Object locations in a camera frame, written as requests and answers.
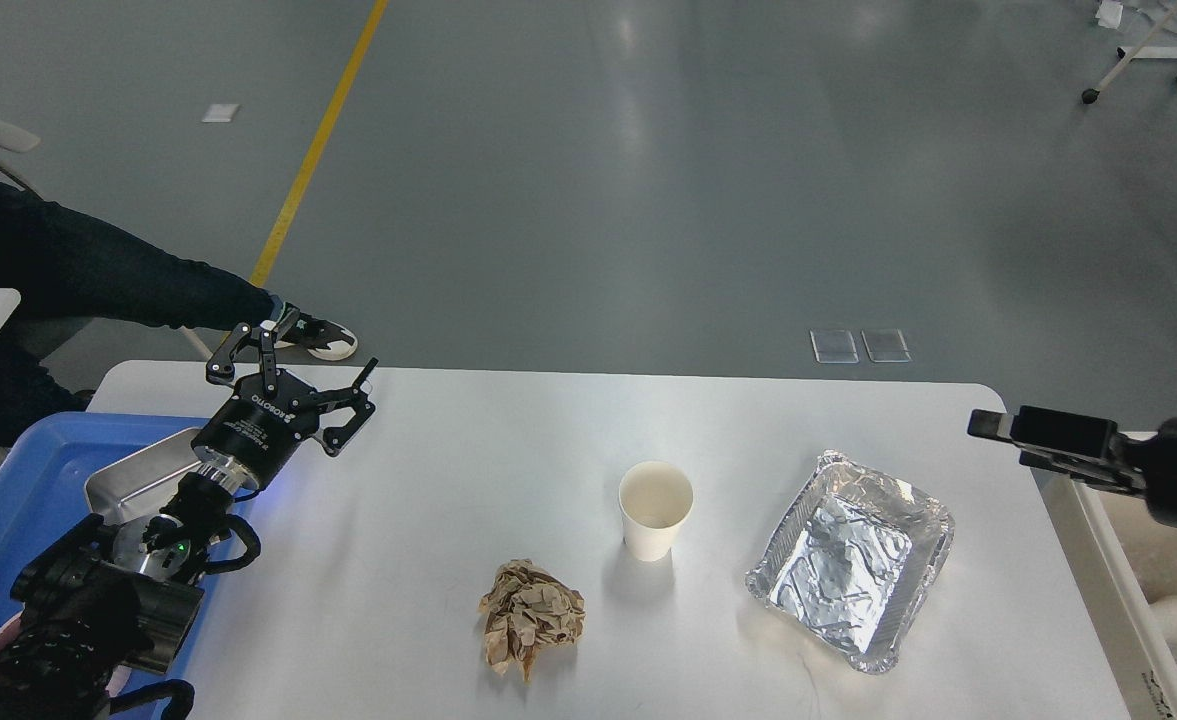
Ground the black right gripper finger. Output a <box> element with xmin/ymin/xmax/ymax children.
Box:
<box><xmin>1019</xmin><ymin>449</ymin><xmax>1148</xmax><ymax>493</ymax></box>
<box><xmin>967</xmin><ymin>405</ymin><xmax>1121</xmax><ymax>462</ymax></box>

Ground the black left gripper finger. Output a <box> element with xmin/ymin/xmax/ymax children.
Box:
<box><xmin>207</xmin><ymin>322</ymin><xmax>280</xmax><ymax>398</ymax></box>
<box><xmin>297</xmin><ymin>356</ymin><xmax>379</xmax><ymax>456</ymax></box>

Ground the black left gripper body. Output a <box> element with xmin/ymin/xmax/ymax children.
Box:
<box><xmin>191</xmin><ymin>368</ymin><xmax>322</xmax><ymax>489</ymax></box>

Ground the stainless steel rectangular tray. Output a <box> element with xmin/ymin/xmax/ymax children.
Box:
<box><xmin>84</xmin><ymin>428</ymin><xmax>199</xmax><ymax>527</ymax></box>

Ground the aluminium foil tray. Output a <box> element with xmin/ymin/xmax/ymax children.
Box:
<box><xmin>745</xmin><ymin>449</ymin><xmax>957</xmax><ymax>675</ymax></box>

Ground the pink ribbed mug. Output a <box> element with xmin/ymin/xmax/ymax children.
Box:
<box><xmin>0</xmin><ymin>612</ymin><xmax>132</xmax><ymax>698</ymax></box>

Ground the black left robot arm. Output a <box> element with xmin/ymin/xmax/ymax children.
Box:
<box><xmin>0</xmin><ymin>324</ymin><xmax>377</xmax><ymax>719</ymax></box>

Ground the white plastic bin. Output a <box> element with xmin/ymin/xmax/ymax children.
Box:
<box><xmin>1040</xmin><ymin>473</ymin><xmax>1177</xmax><ymax>719</ymax></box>

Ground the seated person in black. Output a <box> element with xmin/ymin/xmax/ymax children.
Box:
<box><xmin>0</xmin><ymin>181</ymin><xmax>358</xmax><ymax>448</ymax></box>

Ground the clear floor plate right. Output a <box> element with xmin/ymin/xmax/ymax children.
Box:
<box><xmin>862</xmin><ymin>329</ymin><xmax>912</xmax><ymax>364</ymax></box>

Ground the clear floor plate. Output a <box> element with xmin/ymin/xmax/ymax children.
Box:
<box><xmin>809</xmin><ymin>329</ymin><xmax>862</xmax><ymax>365</ymax></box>
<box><xmin>862</xmin><ymin>329</ymin><xmax>912</xmax><ymax>364</ymax></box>

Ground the blue plastic bin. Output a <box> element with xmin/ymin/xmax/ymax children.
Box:
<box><xmin>0</xmin><ymin>411</ymin><xmax>250</xmax><ymax>720</ymax></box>

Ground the crumpled brown paper ball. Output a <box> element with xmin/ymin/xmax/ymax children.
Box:
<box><xmin>477</xmin><ymin>559</ymin><xmax>585</xmax><ymax>684</ymax></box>

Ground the white paper scrap on floor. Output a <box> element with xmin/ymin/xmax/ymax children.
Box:
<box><xmin>201</xmin><ymin>102</ymin><xmax>240</xmax><ymax>124</ymax></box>

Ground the clear floor plate left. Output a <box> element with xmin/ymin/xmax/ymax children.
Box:
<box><xmin>809</xmin><ymin>329</ymin><xmax>862</xmax><ymax>365</ymax></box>

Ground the white paper cup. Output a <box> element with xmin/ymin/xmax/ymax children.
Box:
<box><xmin>617</xmin><ymin>460</ymin><xmax>694</xmax><ymax>562</ymax></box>

